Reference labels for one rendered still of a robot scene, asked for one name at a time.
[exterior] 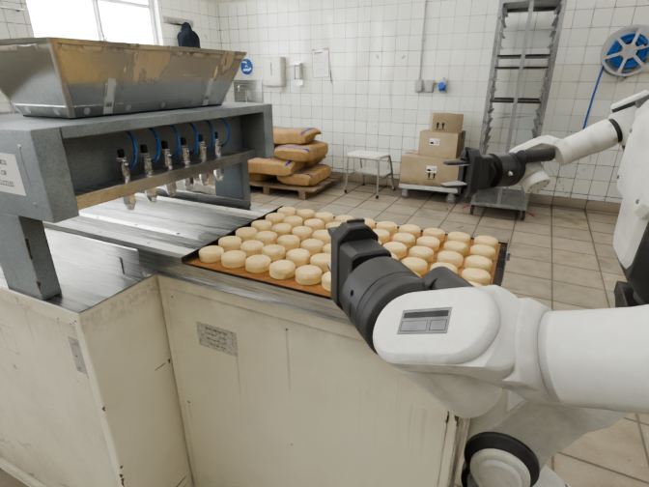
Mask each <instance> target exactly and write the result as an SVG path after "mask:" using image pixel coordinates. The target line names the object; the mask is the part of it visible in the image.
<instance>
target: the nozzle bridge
mask: <svg viewBox="0 0 649 487"><path fill-rule="evenodd" d="M219 118H224V119H225V120H226V122H227V123H228V126H229V130H230V139H229V142H228V144H227V145H226V146H224V147H220V148H221V152H220V153H221V157H215V156H214V155H213V148H211V149H209V150H208V151H206V157H207V159H206V160H199V159H198V157H199V156H198V151H197V150H196V152H195V153H193V154H192V155H189V157H190V164H189V165H182V159H181V151H180V152H179V154H178V155H177V156H176V157H175V158H171V159H172V166H173V168H172V169H170V170H165V169H164V168H163V164H162V157H161V149H162V147H161V141H163V140H166V141H167V143H168V148H169V149H170V153H171V155H174V154H175V153H176V152H177V149H178V142H177V136H176V133H175V132H174V130H173V129H172V128H171V127H169V126H168V125H173V126H174V127H175V128H176V129H177V131H178V133H179V136H180V138H181V137H185V138H186V144H187V145H188V150H189V151H192V150H194V148H195V144H196V138H195V132H194V129H193V127H192V126H191V125H190V124H188V122H191V123H192V124H193V125H194V126H195V128H196V129H197V132H198V134H203V141H204V142H205V146H206V147H210V145H211V144H212V129H211V127H210V125H209V124H208V123H207V122H205V121H204V120H209V121H210V122H211V124H212V126H213V129H214V131H217V132H218V138H219V139H220V140H219V141H220V144H224V143H225V142H226V140H227V128H226V125H225V123H224V122H223V121H222V120H221V119H219ZM147 128H153V129H154V130H155V132H156V134H157V136H158V139H159V145H160V155H159V158H158V160H157V161H156V162H154V163H152V170H153V173H152V175H144V174H143V169H142V164H141V159H140V154H141V149H140V145H141V144H146V145H147V149H148V152H149V153H150V157H151V159H154V158H155V157H156V152H157V147H156V141H155V136H154V134H153V133H152V132H151V131H150V130H149V129H147ZM125 130H128V131H129V132H130V133H131V134H132V135H133V137H134V139H135V142H136V146H137V161H136V164H135V165H134V166H133V167H131V168H129V176H130V179H129V180H128V181H122V180H120V175H119V169H118V164H117V160H116V158H117V157H118V155H117V149H119V148H122V149H124V152H125V157H126V158H127V163H128V164H132V163H133V160H134V150H133V144H132V141H131V138H130V137H129V135H128V134H127V133H126V132H125ZM273 156H274V142H273V121H272V104H271V103H255V102H225V101H224V102H223V103H222V104H221V105H216V106H205V107H195V108H185V109H175V110H165V111H155V112H145V113H134V114H125V115H114V116H104V117H94V118H84V119H74V120H69V119H54V118H40V117H25V116H23V115H21V114H20V113H17V114H4V115H0V265H1V268H2V271H3V274H4V276H5V279H6V282H7V285H8V288H9V289H11V290H14V291H17V292H18V293H21V294H24V295H27V296H30V297H33V298H36V299H39V300H41V301H45V300H47V299H49V298H52V297H54V296H56V295H58V294H60V293H62V291H61V287H60V283H59V280H58V276H57V272H56V270H55V266H54V263H53V259H52V255H51V252H50V248H49V245H48V241H47V237H46V234H45V231H44V227H43V224H42V222H43V221H46V222H51V223H58V222H61V221H64V220H68V219H71V218H74V217H77V216H79V210H83V209H86V208H89V207H93V206H95V205H99V204H102V203H105V202H109V201H112V200H115V199H119V198H122V197H126V196H129V195H131V194H135V193H138V192H142V191H145V190H148V189H152V188H155V187H158V186H164V185H168V184H171V183H174V182H177V181H180V180H183V179H187V178H190V177H194V176H197V175H200V174H204V173H207V172H211V171H213V176H214V186H215V195H216V196H221V197H228V198H235V199H241V200H248V201H250V204H249V207H250V206H251V199H250V184H249V171H248V161H249V160H250V159H253V158H270V157H273ZM223 167H224V176H223V179H222V181H218V180H217V179H216V177H215V175H214V170H216V169H220V168H223Z"/></svg>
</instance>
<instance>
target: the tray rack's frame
mask: <svg viewBox="0 0 649 487"><path fill-rule="evenodd" d="M561 2H562V0H499V5H498V12H497V20H496V26H495V33H494V46H493V53H492V60H491V66H490V73H489V80H488V88H487V95H486V101H485V108H484V115H483V122H482V128H481V135H480V142H479V149H478V150H479V151H480V153H481V154H482V148H483V141H484V133H485V128H486V121H487V115H488V114H487V113H488V108H489V99H490V94H491V88H492V81H493V74H494V61H495V54H496V48H497V42H498V35H499V28H500V21H501V15H502V13H504V11H503V9H502V6H503V4H504V7H506V8H507V12H508V13H526V12H528V17H527V22H526V28H525V34H524V40H523V46H522V57H521V62H520V68H519V74H518V80H517V86H516V92H515V97H514V103H513V109H512V115H511V121H510V127H509V132H508V138H507V144H506V150H505V153H508V152H509V150H510V144H511V138H512V132H513V126H514V121H515V115H516V109H517V103H518V97H519V91H520V87H521V81H522V70H523V64H524V58H525V52H526V47H527V41H528V35H529V29H530V23H531V18H532V13H533V12H544V11H555V9H556V7H557V5H558V4H561ZM566 5H567V0H563V2H562V5H561V7H560V9H559V10H561V12H560V18H559V21H558V27H557V31H556V37H555V43H554V47H553V52H552V57H551V62H550V71H549V77H548V82H547V87H546V93H545V96H544V102H543V107H542V113H541V117H540V122H539V127H538V132H537V137H539V136H541V133H542V128H543V123H544V119H545V114H546V109H547V104H548V98H549V93H550V85H551V80H552V75H553V70H554V65H555V59H556V54H557V49H558V45H559V40H560V35H561V30H562V25H563V20H564V14H565V10H566ZM537 137H536V138H537ZM528 198H529V193H525V198H524V199H522V191H521V190H516V189H506V188H496V187H492V188H488V189H480V192H479V194H476V193H475V194H474V195H473V196H472V197H471V201H470V203H469V204H470V207H471V205H474V211H475V205H479V206H487V207H496V208H504V209H513V210H522V211H526V210H528V208H527V203H528Z"/></svg>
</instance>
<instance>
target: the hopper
mask: <svg viewBox="0 0 649 487"><path fill-rule="evenodd" d="M246 54H247V52H244V51H232V50H220V49H207V48H196V47H183V46H172V45H159V44H147V43H124V42H111V41H100V40H87V39H75V38H63V37H50V36H47V37H31V38H14V39H0V91H1V92H2V93H3V94H4V95H5V97H6V98H7V99H8V100H9V101H10V102H11V103H12V104H13V106H14V107H15V108H16V109H17V110H18V111H19V113H20V114H21V115H23V116H25V117H40V118H54V119H69V120H74V119H84V118H94V117H104V116H114V115H125V114H134V113H145V112H155V111H165V110H175V109H185V108H195V107H205V106H216V105H221V104H222V103H223V102H224V100H225V98H226V95H227V93H228V91H229V89H230V87H231V85H232V83H233V81H234V78H235V76H236V74H237V72H238V70H239V68H240V65H241V63H242V61H243V59H244V56H246Z"/></svg>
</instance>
